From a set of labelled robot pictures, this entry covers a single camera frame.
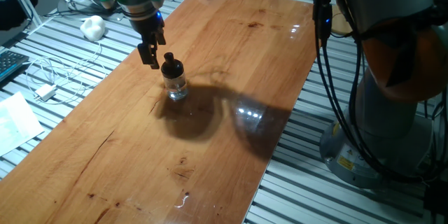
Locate wooden paddle board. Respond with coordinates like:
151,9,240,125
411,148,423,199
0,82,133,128
330,5,353,36

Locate small clear glass jar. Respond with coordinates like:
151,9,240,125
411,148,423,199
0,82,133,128
162,73,189,101

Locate white lumpy plastic object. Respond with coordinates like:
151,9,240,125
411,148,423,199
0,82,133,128
79,15,106,42

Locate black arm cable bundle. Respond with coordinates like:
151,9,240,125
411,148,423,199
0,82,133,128
312,0,448,185

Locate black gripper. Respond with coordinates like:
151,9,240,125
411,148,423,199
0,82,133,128
129,10,167,70

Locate large wooden board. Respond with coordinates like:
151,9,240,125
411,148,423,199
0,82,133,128
0,0,318,224

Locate white paper sheets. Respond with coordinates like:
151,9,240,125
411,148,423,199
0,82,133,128
0,90,46,158

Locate black computer keyboard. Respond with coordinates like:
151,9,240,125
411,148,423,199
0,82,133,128
0,49,30,83

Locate white charger with cable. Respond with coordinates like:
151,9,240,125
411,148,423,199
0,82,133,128
24,41,109,106

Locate silver aluminium frame post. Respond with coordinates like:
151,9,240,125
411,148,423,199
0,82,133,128
0,0,45,31

